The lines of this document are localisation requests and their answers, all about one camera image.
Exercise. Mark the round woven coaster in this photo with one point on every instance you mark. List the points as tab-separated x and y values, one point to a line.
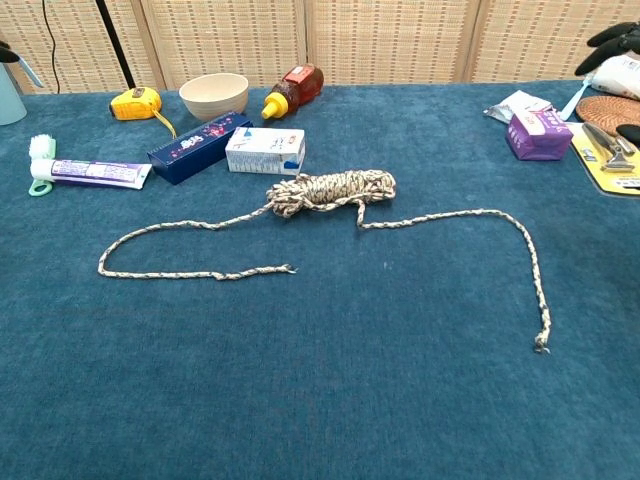
610	112

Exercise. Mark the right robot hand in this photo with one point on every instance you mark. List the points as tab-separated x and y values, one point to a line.
617	37

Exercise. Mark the green white brush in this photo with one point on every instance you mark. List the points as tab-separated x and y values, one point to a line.
42	147

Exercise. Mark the beige bowl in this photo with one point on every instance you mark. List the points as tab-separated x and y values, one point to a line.
214	97

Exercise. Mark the white blue carton box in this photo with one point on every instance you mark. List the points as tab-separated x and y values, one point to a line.
265	150

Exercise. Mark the yellow tape measure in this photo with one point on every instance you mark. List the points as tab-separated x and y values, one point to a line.
135	104

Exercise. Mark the light blue toothbrush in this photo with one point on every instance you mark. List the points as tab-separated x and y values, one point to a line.
575	100

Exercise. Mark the blue carpet table cover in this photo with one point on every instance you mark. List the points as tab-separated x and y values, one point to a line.
300	390

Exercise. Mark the silver snack packet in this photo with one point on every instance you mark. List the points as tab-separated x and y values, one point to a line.
517	105

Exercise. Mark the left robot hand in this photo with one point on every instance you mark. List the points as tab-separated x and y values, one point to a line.
4	52

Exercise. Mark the dark blue toothpaste box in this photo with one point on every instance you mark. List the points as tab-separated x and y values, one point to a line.
200	147

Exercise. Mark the razor in yellow pack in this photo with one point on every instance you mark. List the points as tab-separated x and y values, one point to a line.
600	165

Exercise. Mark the black tripod stand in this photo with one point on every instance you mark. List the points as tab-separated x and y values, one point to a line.
115	40

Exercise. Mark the bamboo folding screen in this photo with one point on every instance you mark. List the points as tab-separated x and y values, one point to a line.
375	40

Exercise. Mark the honey bottle yellow cap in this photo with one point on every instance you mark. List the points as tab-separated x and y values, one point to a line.
295	90

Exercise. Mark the light blue plastic pitcher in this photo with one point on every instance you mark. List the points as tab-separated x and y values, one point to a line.
10	97

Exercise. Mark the white purple toothpaste tube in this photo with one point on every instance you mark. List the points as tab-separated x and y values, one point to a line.
95	172

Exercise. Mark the purple small box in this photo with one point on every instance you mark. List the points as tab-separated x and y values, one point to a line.
537	135

